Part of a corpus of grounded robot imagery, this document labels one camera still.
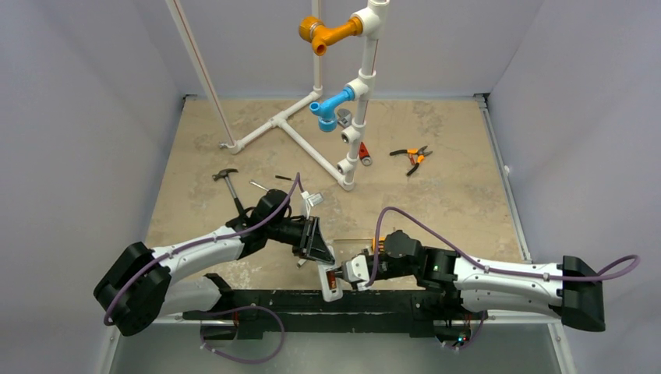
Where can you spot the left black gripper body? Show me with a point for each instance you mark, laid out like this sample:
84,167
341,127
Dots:
298,234

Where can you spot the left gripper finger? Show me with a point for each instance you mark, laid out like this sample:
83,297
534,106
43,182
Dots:
320,255
318,244

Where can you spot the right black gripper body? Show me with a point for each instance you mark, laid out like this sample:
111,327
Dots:
376,259

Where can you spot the red battery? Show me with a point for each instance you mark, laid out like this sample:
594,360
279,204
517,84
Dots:
331,281

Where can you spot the white remote control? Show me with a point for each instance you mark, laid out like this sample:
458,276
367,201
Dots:
330,289

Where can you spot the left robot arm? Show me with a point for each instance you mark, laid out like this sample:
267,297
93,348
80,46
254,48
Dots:
144,283

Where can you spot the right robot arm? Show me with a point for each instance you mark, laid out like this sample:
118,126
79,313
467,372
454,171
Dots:
568,290

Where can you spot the yellow tape measure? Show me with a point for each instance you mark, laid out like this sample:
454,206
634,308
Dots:
369,242

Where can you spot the black base bar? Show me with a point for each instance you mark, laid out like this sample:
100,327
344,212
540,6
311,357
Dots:
247,314

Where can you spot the small silver wrench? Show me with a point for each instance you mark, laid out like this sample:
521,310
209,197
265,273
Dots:
258,185

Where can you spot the black hammer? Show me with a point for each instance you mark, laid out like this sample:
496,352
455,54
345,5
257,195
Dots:
225,174

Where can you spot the red adjustable wrench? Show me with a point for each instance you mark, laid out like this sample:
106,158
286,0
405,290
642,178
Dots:
364,155

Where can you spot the blue pipe fitting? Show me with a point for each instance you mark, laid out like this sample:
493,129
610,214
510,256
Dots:
325,111

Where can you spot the silver pipe clamp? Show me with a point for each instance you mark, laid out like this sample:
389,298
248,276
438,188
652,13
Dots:
344,117

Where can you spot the orange pipe fitting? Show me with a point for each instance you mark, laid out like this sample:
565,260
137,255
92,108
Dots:
321,37

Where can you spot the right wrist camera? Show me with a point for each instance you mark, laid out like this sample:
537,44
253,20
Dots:
356,272

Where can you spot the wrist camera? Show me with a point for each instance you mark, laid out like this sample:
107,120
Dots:
309,201
356,272

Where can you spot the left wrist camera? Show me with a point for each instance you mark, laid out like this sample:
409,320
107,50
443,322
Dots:
309,201

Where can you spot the red handled cutter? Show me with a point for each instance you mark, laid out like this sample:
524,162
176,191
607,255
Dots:
416,161

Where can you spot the orange handled pliers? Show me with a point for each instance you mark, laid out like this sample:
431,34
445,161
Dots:
418,152

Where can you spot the white PVC pipe frame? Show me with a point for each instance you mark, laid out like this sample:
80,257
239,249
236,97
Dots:
367,23

